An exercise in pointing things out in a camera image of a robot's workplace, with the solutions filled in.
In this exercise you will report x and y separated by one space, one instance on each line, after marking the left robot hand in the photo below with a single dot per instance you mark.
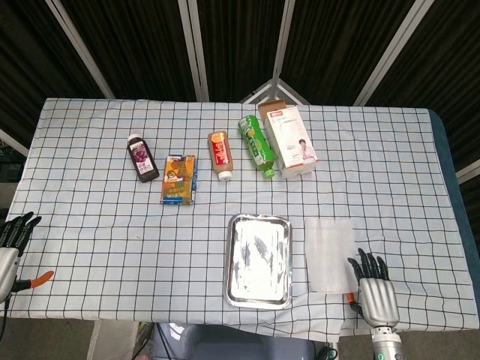
6 262

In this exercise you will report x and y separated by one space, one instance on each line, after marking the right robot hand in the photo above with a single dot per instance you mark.
378 302

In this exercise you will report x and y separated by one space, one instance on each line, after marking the white cloth towel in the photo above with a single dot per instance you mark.
328 243

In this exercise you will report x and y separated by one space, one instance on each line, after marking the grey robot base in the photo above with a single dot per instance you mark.
232 343

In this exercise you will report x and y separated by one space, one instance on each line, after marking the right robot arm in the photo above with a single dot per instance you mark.
388 345

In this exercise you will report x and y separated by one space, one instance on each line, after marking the silver metal tray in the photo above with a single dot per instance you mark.
258 258

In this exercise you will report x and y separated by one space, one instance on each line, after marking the checkered white tablecloth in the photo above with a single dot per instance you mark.
112 243

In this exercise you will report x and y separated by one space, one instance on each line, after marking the dark purple juice bottle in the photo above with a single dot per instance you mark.
143 159

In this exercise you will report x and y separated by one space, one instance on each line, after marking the white cardboard product box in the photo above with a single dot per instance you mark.
292 138

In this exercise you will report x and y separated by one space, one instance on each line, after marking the yellow blue snack carton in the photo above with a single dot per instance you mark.
179 180

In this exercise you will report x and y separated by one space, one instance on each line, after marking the green plastic drink bottle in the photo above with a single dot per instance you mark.
257 144

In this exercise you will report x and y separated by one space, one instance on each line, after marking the brown drink bottle red label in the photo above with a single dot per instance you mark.
220 153

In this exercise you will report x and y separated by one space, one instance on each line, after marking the white metal screen foot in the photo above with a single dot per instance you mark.
275 90

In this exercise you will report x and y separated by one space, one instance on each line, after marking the dark folding partition screen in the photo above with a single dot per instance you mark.
142 45

